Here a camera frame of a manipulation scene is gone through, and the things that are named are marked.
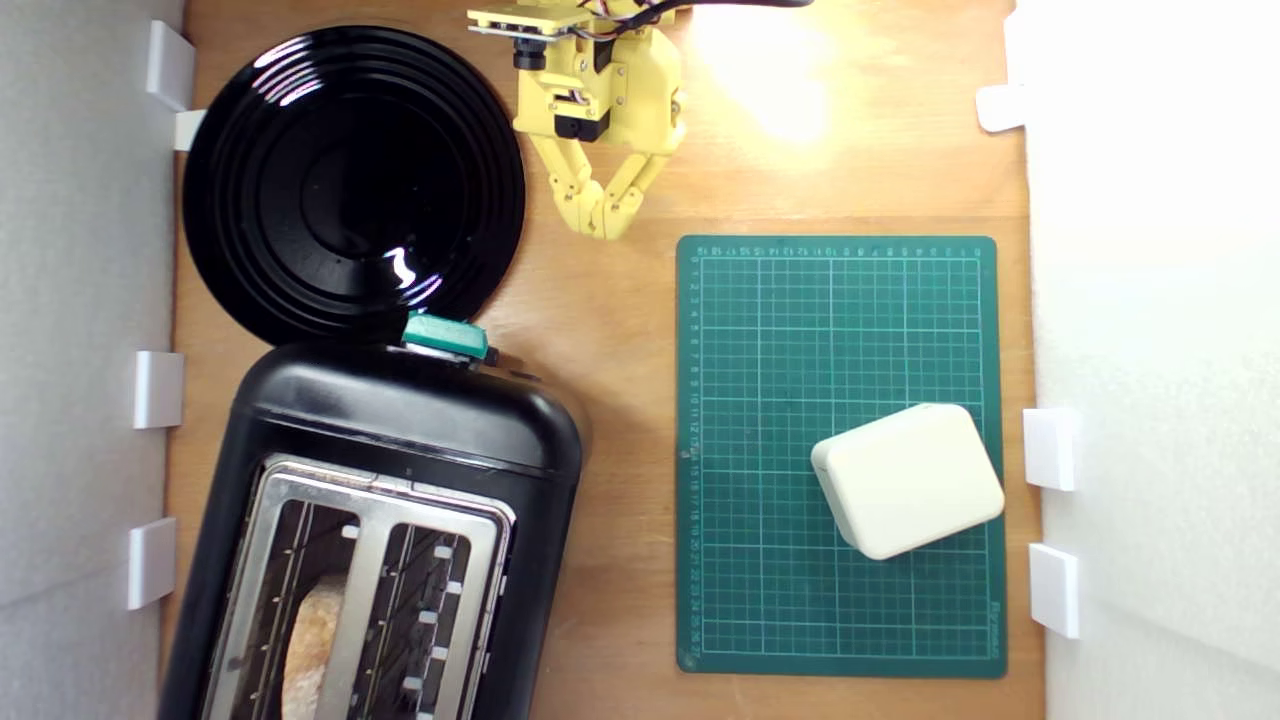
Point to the green toaster lever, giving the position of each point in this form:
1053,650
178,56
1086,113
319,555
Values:
445,335

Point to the white block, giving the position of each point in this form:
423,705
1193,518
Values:
910,480

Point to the black plate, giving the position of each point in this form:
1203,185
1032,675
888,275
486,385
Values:
340,190

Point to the yellow wrist camera mount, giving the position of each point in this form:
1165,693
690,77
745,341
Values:
520,20

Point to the black two-slot toaster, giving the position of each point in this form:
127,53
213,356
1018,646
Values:
400,420

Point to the white wall clip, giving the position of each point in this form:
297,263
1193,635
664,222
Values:
168,65
1000,108
1055,590
150,563
188,130
1048,450
158,390

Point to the brown bread slice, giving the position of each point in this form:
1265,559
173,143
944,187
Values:
312,650

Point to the green cutting mat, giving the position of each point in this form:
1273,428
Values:
800,340

